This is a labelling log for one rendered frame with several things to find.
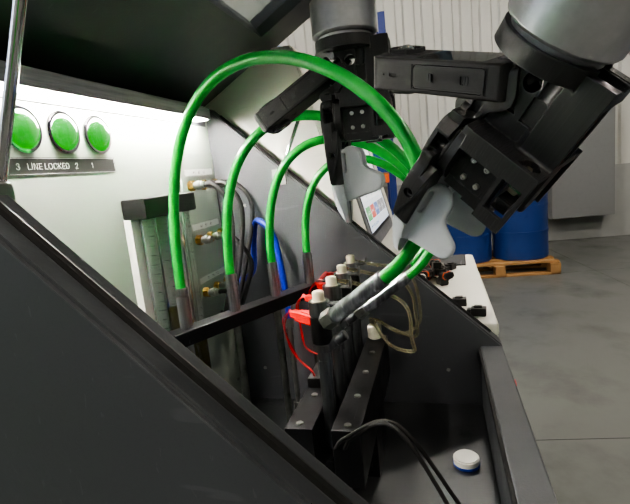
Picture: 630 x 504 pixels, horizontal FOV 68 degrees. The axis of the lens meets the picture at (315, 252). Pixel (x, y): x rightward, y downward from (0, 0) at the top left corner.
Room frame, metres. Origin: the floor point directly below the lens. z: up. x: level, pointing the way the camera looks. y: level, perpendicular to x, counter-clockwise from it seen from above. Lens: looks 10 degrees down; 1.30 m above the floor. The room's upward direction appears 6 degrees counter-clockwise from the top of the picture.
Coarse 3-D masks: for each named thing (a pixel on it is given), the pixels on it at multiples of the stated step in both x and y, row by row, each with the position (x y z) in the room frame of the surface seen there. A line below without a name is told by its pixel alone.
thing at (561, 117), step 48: (528, 48) 0.28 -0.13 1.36; (528, 96) 0.31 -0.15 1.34; (576, 96) 0.28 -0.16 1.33; (624, 96) 0.29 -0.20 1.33; (432, 144) 0.35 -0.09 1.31; (480, 144) 0.32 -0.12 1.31; (528, 144) 0.31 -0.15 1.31; (576, 144) 0.31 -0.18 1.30; (480, 192) 0.34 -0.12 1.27; (528, 192) 0.30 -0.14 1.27
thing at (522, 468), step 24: (480, 360) 0.79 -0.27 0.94; (504, 360) 0.76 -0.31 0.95; (504, 384) 0.67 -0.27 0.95; (504, 408) 0.60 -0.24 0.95; (504, 432) 0.55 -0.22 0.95; (528, 432) 0.54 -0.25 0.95; (504, 456) 0.50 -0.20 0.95; (528, 456) 0.49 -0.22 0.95; (504, 480) 0.53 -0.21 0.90; (528, 480) 0.45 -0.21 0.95
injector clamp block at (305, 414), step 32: (384, 352) 0.80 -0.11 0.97; (352, 384) 0.66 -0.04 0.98; (384, 384) 0.77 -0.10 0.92; (320, 416) 0.59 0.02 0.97; (352, 416) 0.57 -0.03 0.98; (384, 416) 0.74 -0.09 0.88; (320, 448) 0.58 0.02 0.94; (352, 448) 0.54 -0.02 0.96; (384, 448) 0.71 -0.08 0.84; (352, 480) 0.54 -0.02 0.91
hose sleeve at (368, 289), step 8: (376, 272) 0.45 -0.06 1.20; (368, 280) 0.45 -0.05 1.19; (376, 280) 0.44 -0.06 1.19; (360, 288) 0.46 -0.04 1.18; (368, 288) 0.45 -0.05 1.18; (376, 288) 0.45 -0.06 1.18; (384, 288) 0.45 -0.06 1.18; (352, 296) 0.46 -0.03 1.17; (360, 296) 0.46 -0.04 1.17; (368, 296) 0.45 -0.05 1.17; (336, 304) 0.48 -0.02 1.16; (344, 304) 0.47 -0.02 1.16; (352, 304) 0.46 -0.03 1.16; (360, 304) 0.46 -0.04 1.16; (336, 312) 0.47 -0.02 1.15; (344, 312) 0.47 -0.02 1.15; (352, 312) 0.47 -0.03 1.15; (336, 320) 0.48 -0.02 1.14
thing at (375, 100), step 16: (224, 64) 0.55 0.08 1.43; (240, 64) 0.54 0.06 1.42; (256, 64) 0.53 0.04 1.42; (288, 64) 0.50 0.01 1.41; (304, 64) 0.48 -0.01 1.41; (320, 64) 0.47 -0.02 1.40; (336, 64) 0.47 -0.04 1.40; (208, 80) 0.57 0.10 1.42; (336, 80) 0.46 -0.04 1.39; (352, 80) 0.45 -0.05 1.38; (192, 96) 0.59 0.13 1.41; (368, 96) 0.44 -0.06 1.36; (192, 112) 0.60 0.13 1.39; (384, 112) 0.43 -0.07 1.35; (400, 128) 0.42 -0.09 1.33; (176, 144) 0.61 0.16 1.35; (416, 144) 0.42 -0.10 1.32; (176, 160) 0.62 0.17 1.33; (416, 160) 0.42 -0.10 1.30; (176, 176) 0.63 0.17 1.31; (176, 192) 0.63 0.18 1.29; (176, 208) 0.64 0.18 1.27; (176, 224) 0.64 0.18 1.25; (176, 240) 0.64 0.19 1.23; (176, 256) 0.64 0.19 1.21; (400, 256) 0.43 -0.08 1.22; (176, 272) 0.64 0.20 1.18; (384, 272) 0.44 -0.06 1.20; (400, 272) 0.43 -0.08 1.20; (176, 288) 0.64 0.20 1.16
